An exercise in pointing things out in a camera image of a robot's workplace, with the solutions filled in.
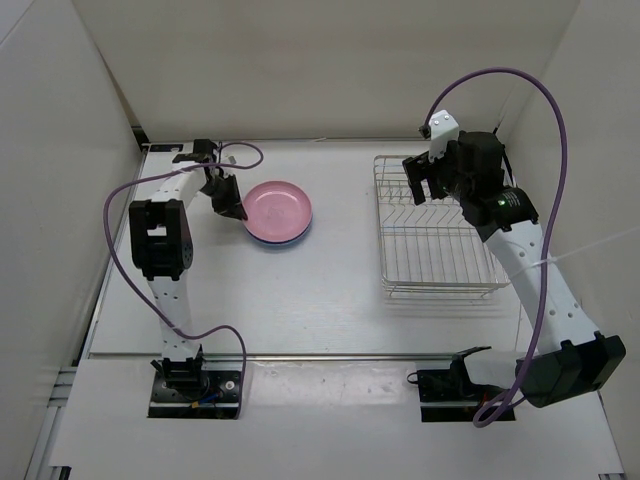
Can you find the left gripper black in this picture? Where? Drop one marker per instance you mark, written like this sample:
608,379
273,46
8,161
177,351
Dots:
233,206

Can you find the metal wire dish rack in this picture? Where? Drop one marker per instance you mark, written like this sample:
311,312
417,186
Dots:
429,249

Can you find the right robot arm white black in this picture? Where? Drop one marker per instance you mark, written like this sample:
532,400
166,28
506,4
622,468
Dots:
571,355

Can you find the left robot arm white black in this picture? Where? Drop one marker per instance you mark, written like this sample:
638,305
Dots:
163,250

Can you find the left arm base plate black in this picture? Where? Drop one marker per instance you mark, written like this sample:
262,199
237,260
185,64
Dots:
196,389

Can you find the blue plastic plate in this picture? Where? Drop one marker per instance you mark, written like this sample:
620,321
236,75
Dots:
279,227

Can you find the pink plastic plate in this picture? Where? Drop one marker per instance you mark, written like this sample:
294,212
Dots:
276,195

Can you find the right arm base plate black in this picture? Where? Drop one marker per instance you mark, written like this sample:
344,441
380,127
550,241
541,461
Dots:
444,400

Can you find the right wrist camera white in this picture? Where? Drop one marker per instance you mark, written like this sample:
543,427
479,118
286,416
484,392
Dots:
439,131

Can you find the aluminium frame rail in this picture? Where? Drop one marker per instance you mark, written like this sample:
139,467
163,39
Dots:
350,357

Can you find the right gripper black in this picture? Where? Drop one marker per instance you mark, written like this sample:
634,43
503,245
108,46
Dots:
420,169

